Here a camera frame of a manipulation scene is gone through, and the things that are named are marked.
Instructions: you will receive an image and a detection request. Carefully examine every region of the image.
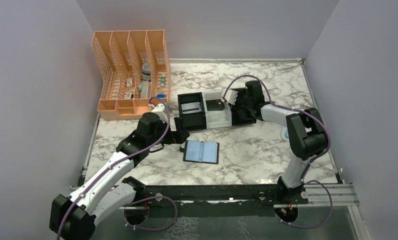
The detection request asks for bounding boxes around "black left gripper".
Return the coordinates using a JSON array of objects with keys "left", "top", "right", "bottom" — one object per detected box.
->
[{"left": 148, "top": 117, "right": 190, "bottom": 147}]

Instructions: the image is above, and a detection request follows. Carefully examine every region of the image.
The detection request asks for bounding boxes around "black leather card holder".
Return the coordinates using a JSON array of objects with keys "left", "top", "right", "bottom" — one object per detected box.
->
[{"left": 179, "top": 140, "right": 220, "bottom": 165}]

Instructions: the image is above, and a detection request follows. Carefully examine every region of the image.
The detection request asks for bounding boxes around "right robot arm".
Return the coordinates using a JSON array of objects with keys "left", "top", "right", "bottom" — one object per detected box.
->
[{"left": 244, "top": 80, "right": 330, "bottom": 204}]

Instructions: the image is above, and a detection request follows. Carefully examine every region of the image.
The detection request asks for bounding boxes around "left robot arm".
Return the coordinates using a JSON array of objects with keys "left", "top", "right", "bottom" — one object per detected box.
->
[{"left": 49, "top": 112, "right": 190, "bottom": 240}]

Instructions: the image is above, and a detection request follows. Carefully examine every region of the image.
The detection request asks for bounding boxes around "black right card bin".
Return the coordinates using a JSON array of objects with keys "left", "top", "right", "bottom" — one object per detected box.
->
[{"left": 230, "top": 87, "right": 257, "bottom": 127}]

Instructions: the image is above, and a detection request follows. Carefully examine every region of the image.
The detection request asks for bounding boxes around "black card bin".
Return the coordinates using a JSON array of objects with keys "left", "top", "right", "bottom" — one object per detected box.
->
[
  {"left": 177, "top": 92, "right": 207, "bottom": 132},
  {"left": 230, "top": 87, "right": 257, "bottom": 127}
]

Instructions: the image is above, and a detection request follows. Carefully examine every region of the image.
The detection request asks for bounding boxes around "black left card bin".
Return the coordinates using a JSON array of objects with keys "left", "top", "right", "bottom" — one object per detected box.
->
[{"left": 177, "top": 92, "right": 207, "bottom": 132}]

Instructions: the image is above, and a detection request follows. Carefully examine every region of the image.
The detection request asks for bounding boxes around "silver card in left bin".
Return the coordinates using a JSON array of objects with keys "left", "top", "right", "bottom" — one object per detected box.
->
[{"left": 181, "top": 102, "right": 202, "bottom": 115}]

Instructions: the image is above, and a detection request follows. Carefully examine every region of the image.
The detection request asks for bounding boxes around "white middle card bin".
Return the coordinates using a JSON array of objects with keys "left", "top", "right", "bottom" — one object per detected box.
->
[{"left": 202, "top": 88, "right": 232, "bottom": 129}]

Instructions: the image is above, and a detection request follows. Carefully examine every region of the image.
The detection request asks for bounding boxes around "blue nail clipper package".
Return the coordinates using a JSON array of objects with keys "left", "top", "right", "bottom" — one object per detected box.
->
[{"left": 280, "top": 126, "right": 289, "bottom": 142}]

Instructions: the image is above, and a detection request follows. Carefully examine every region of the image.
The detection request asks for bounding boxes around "green white small tube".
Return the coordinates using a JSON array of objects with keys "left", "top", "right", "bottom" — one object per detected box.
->
[{"left": 160, "top": 74, "right": 166, "bottom": 87}]

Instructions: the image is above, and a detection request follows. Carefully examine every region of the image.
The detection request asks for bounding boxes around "grey flat box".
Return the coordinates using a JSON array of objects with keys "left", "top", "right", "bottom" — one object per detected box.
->
[{"left": 139, "top": 80, "right": 151, "bottom": 99}]

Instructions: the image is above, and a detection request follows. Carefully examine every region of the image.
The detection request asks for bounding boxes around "red white small box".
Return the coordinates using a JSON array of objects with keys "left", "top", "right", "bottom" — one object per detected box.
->
[{"left": 123, "top": 92, "right": 133, "bottom": 99}]

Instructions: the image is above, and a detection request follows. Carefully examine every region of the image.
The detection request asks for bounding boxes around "peach plastic file organizer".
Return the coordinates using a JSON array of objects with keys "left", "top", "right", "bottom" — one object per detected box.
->
[{"left": 91, "top": 30, "right": 172, "bottom": 121}]

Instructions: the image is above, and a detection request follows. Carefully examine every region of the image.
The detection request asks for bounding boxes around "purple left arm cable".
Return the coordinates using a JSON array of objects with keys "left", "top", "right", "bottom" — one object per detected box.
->
[{"left": 55, "top": 96, "right": 179, "bottom": 240}]

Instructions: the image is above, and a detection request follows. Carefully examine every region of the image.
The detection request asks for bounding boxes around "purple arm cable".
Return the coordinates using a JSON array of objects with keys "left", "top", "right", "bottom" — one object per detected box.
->
[
  {"left": 220, "top": 74, "right": 334, "bottom": 229},
  {"left": 55, "top": 96, "right": 179, "bottom": 240}
]

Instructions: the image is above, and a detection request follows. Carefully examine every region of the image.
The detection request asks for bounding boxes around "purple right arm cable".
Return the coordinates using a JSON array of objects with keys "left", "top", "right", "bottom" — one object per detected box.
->
[{"left": 220, "top": 74, "right": 334, "bottom": 229}]

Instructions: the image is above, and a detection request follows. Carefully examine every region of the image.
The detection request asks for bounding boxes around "black mounting rail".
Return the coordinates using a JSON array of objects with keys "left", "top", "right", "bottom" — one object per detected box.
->
[{"left": 121, "top": 184, "right": 309, "bottom": 218}]

